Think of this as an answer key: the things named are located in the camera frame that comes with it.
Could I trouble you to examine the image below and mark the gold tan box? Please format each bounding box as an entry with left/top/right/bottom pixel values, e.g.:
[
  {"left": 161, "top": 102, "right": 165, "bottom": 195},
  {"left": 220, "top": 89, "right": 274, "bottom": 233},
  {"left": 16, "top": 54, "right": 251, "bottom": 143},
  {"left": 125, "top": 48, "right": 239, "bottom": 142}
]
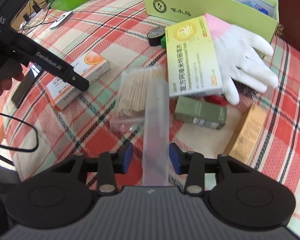
[{"left": 224, "top": 104, "right": 267, "bottom": 164}]

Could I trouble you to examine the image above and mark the bag of cotton swabs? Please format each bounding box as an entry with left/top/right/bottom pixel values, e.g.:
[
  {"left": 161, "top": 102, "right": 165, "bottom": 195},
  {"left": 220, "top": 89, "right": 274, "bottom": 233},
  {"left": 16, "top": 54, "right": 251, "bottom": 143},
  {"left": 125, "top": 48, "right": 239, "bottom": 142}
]
[{"left": 110, "top": 65, "right": 166, "bottom": 133}]

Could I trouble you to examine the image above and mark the yellow white medicine box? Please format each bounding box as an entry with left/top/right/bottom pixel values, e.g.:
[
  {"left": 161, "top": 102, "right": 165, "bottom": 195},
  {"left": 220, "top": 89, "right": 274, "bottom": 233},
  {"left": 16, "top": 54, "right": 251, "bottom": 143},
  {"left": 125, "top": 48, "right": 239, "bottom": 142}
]
[{"left": 165, "top": 16, "right": 224, "bottom": 98}]

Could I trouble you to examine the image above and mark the black tape roll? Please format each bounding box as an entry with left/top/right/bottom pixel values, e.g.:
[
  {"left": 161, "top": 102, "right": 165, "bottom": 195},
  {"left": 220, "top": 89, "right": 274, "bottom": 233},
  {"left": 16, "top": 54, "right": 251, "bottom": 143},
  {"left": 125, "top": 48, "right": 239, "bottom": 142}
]
[{"left": 147, "top": 26, "right": 165, "bottom": 47}]

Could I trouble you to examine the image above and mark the red tape roll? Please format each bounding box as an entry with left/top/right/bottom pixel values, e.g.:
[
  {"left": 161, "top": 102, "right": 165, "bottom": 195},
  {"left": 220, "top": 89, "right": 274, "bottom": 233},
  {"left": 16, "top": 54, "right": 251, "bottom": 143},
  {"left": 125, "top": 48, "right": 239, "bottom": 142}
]
[{"left": 204, "top": 95, "right": 228, "bottom": 106}]

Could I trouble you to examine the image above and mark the white orange medicine box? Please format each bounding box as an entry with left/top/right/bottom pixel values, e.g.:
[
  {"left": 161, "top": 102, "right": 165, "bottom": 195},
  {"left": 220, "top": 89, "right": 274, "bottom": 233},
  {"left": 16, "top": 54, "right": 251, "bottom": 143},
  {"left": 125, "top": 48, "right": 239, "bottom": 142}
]
[{"left": 46, "top": 50, "right": 110, "bottom": 111}]

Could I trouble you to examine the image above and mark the black cable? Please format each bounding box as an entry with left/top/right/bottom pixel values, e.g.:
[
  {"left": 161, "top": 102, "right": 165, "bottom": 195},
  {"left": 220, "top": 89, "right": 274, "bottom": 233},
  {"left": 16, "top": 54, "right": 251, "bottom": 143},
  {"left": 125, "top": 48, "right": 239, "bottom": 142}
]
[{"left": 0, "top": 106, "right": 39, "bottom": 153}]

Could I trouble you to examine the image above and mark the green flat box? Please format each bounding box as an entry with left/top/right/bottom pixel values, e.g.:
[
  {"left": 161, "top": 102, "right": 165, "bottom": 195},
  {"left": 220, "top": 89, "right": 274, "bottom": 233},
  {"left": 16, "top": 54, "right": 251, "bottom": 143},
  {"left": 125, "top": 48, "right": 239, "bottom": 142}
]
[{"left": 161, "top": 36, "right": 166, "bottom": 49}]

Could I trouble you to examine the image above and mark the black smartphone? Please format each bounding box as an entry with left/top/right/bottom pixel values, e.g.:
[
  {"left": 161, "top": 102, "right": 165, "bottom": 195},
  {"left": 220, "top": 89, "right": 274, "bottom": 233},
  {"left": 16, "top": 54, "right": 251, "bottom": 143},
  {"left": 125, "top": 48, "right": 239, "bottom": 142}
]
[{"left": 11, "top": 64, "right": 43, "bottom": 108}]

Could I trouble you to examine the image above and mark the lime green storage box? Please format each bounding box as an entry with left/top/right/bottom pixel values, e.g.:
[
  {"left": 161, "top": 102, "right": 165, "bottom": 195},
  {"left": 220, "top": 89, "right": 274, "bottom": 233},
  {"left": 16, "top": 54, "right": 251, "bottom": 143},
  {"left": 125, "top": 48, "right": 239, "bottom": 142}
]
[{"left": 143, "top": 0, "right": 279, "bottom": 42}]

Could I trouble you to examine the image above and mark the steel wool scrubber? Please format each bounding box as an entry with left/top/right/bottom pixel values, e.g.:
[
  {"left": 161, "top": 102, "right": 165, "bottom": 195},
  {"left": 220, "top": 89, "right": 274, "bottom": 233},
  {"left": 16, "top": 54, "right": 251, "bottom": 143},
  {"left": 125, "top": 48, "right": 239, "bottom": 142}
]
[{"left": 233, "top": 80, "right": 259, "bottom": 100}]

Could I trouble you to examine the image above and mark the plaid bed sheet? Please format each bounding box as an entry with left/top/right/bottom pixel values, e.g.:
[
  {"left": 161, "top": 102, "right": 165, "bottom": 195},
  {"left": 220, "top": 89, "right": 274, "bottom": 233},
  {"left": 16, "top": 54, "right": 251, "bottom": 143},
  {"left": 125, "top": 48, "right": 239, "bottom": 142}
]
[{"left": 2, "top": 0, "right": 300, "bottom": 235}]

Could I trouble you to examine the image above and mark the white wireless charger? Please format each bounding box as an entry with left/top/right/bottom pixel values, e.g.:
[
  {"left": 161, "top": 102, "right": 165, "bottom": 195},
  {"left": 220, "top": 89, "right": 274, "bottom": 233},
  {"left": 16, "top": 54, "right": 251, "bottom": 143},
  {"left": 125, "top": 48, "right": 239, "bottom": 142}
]
[{"left": 50, "top": 11, "right": 73, "bottom": 30}]

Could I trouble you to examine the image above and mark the blue tissue pack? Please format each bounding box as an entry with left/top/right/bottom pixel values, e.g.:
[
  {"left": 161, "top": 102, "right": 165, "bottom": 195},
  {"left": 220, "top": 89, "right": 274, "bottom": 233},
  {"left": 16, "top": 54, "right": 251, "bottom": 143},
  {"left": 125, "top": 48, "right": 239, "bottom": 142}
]
[{"left": 242, "top": 1, "right": 268, "bottom": 15}]

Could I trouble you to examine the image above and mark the olive green small box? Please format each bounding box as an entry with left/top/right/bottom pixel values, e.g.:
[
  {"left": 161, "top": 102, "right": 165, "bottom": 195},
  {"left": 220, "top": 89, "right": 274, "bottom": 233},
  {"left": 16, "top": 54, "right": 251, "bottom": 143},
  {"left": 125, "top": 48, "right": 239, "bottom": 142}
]
[{"left": 174, "top": 96, "right": 227, "bottom": 130}]

